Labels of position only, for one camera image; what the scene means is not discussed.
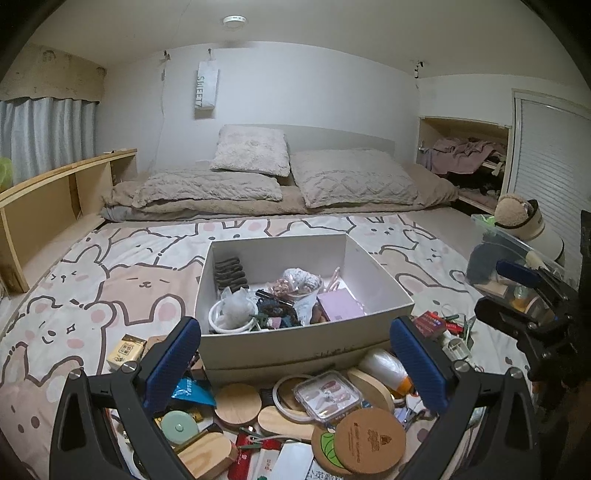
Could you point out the wooden round lid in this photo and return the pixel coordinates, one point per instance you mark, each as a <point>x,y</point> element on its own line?
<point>238,401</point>

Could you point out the clear plastic case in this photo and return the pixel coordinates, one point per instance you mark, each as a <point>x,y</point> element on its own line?
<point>325,392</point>

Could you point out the white window blind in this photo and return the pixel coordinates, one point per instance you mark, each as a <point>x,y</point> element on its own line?
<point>554,152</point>

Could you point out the metal nail clipper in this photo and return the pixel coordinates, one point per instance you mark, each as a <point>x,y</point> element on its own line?
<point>408,417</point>

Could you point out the dark blue cloth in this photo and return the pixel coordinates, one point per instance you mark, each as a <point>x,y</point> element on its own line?
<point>277,316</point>

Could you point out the wooden wall alcove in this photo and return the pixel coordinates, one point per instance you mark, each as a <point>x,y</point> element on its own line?
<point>461,124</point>

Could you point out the white paper wall bag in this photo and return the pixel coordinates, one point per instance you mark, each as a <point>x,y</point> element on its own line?
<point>206,87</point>

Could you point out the plain cork coaster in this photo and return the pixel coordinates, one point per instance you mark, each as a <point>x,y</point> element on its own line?
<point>369,441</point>

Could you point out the white cardboard box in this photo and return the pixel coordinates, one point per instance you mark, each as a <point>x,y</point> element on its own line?
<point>286,350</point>

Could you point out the large wooden oval box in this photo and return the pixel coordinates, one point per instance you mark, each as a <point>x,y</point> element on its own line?
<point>207,457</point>

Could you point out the brown hair claw clip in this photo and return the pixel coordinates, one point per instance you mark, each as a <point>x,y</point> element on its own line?
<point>229,274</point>

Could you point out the plastic bag roll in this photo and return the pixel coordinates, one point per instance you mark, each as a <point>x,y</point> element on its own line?
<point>383,367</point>

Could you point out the beige curtain valance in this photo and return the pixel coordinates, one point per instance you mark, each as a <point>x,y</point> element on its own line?
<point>51,69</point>

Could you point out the wooden oval lid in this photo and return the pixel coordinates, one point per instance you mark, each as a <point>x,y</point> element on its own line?
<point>286,424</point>

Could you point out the blue snack packet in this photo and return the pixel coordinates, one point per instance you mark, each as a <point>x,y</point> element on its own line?
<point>191,392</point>

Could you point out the mint green round tin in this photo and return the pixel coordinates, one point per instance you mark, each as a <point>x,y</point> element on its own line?
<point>180,427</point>

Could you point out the green print cork coaster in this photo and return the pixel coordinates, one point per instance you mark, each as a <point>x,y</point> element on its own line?
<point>325,450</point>

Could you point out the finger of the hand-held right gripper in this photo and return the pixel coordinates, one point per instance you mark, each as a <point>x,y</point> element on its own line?
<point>503,316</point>
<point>512,270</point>

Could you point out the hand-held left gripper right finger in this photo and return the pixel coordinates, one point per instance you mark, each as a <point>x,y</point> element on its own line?
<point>418,364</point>

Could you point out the green clothespin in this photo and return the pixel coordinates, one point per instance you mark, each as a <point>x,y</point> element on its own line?
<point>251,443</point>

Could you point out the dark red box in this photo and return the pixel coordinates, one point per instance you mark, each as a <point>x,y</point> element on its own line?
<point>430,323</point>

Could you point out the green plush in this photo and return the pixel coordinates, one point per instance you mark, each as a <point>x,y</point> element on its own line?
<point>3,173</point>

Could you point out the pale blue curtain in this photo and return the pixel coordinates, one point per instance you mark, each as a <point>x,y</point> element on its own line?
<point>46,134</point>

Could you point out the clear plastic bin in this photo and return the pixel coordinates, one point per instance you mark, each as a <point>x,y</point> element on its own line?
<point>485,263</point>

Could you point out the white power bank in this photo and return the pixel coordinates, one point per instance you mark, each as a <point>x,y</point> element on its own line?
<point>291,461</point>

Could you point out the red lighter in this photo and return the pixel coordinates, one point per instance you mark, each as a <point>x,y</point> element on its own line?
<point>242,464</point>

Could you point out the blue white medicine packet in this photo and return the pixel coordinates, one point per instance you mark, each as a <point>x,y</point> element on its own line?
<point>323,475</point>

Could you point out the round ceiling light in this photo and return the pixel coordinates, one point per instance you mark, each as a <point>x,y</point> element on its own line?
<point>234,21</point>

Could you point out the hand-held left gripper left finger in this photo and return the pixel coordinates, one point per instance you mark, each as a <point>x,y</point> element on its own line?
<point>171,364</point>

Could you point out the brown patterned wooden card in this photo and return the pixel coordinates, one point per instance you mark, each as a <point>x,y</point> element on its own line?
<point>154,344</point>

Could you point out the white lighter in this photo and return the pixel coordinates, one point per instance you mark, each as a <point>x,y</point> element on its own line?
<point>267,466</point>

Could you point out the textured beige pillow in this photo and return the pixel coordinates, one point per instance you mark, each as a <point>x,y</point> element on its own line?
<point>351,177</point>
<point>207,189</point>

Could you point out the pile of clothes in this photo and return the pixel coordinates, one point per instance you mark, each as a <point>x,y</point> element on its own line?
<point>461,150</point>

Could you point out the pink box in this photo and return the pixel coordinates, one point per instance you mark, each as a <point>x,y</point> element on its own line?
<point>341,304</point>

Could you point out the fluffy beige pillow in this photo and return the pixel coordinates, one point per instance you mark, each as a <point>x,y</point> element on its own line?
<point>251,150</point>

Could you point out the pink sticks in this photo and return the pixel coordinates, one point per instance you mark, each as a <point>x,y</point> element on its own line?
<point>333,279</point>

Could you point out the clear bag of beads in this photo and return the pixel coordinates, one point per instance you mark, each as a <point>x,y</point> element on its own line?
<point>300,279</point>

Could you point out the wooden bedside shelf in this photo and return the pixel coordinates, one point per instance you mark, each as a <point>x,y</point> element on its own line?
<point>46,217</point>

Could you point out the beige duvet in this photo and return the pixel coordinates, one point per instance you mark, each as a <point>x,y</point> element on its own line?
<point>231,208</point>

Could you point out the small cream yellow box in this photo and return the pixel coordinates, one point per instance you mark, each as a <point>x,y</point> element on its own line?
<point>127,351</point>

